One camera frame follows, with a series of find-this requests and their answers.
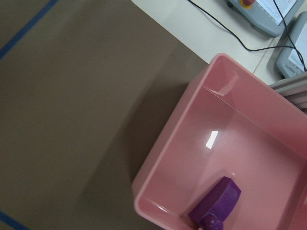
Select grey teach pendant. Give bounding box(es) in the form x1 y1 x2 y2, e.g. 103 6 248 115
226 0 304 38
268 11 307 82

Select blue tape grid lines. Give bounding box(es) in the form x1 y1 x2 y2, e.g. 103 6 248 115
0 0 58 230

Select aluminium frame post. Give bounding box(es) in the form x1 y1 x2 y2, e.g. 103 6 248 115
270 72 307 114

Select pink plastic box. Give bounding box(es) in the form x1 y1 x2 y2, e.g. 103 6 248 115
132 54 307 230

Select black pendant cable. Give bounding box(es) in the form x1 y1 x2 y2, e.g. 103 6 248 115
187 0 307 72

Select purple toy block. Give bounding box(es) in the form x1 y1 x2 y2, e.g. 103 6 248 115
189 177 241 230

